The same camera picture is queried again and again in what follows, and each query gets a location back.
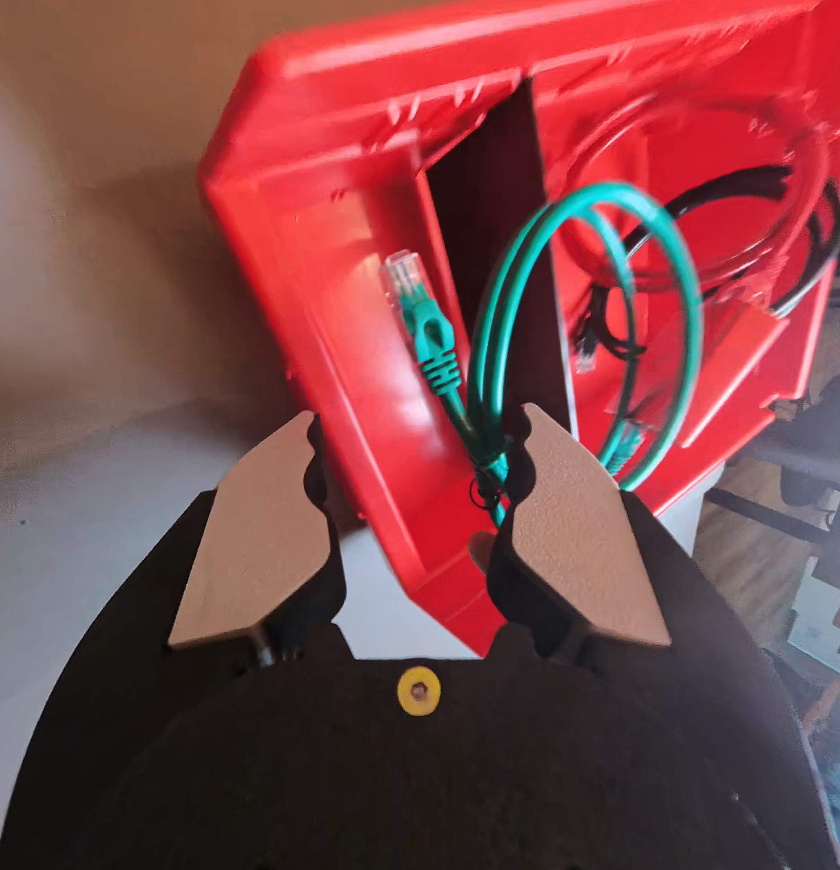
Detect red ethernet adapter box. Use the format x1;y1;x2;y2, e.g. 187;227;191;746
654;292;795;453

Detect black ethernet cable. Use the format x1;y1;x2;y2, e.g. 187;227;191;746
576;163;840;361

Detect black bin divider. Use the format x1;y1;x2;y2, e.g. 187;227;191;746
427;78;578;443

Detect green ethernet cable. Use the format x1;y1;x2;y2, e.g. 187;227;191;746
379;182;705;527

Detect red plastic bin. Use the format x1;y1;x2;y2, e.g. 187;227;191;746
197;0;840;657

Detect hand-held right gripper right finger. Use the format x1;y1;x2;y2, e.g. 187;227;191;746
486;402;672;666

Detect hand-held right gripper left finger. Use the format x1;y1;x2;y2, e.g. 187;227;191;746
167;410;346;657

